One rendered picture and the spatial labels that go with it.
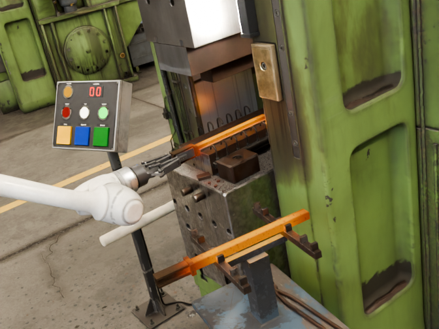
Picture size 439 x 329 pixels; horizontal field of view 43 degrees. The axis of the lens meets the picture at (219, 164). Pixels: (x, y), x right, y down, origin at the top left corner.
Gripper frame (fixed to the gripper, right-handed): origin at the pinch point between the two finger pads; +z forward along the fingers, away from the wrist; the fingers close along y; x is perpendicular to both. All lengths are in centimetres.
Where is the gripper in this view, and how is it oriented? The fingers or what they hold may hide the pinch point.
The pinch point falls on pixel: (183, 154)
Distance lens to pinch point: 194.2
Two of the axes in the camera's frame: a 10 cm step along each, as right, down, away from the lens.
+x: -1.8, -8.9, -4.2
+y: 5.9, 2.4, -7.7
